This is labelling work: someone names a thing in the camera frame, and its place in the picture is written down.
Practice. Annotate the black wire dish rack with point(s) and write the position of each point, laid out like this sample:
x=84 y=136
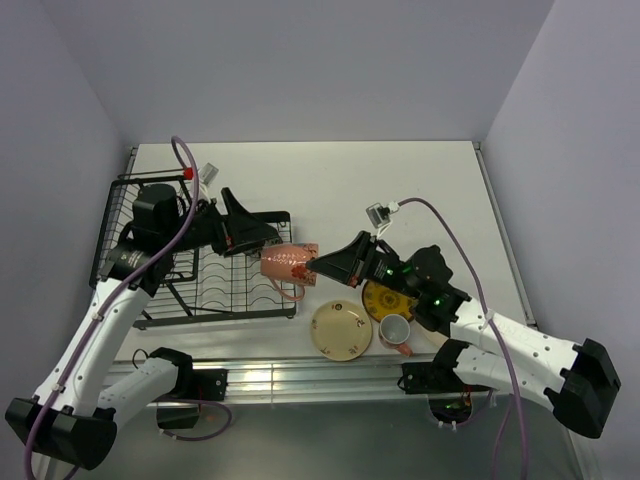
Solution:
x=210 y=280

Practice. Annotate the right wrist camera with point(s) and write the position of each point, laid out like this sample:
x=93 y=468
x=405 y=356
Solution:
x=380 y=216

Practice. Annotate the yellow black patterned plate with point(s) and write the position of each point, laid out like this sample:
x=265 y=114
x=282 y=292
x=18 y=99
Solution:
x=379 y=301

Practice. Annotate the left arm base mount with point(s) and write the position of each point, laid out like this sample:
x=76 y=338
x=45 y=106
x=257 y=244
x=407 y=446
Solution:
x=205 y=385

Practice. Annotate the cream plate with flowers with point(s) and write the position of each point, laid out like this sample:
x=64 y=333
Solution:
x=341 y=330

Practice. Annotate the orange floral mug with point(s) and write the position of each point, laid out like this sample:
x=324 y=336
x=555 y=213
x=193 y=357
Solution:
x=287 y=263

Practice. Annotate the orange mug near edge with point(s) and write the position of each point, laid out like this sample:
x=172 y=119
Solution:
x=394 y=332

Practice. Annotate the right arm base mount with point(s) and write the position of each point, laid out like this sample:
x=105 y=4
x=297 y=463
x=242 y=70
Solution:
x=451 y=401

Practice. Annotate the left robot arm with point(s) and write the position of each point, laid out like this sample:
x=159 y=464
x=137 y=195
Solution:
x=71 y=417

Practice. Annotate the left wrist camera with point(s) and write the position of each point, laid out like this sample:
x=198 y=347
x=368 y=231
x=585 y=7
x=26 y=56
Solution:
x=208 y=173

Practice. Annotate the cream plate with branch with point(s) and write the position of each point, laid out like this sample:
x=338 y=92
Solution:
x=435 y=338

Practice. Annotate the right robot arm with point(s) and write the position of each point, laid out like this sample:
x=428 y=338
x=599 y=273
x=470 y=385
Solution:
x=576 y=382

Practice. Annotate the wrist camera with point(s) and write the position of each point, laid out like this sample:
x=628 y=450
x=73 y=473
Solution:
x=380 y=216
x=208 y=173

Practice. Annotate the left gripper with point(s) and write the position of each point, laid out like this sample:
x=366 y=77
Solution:
x=240 y=232

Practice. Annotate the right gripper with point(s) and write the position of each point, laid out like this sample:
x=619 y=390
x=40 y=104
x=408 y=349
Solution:
x=349 y=263

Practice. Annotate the aluminium table edge rail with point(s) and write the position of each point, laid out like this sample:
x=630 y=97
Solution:
x=307 y=380

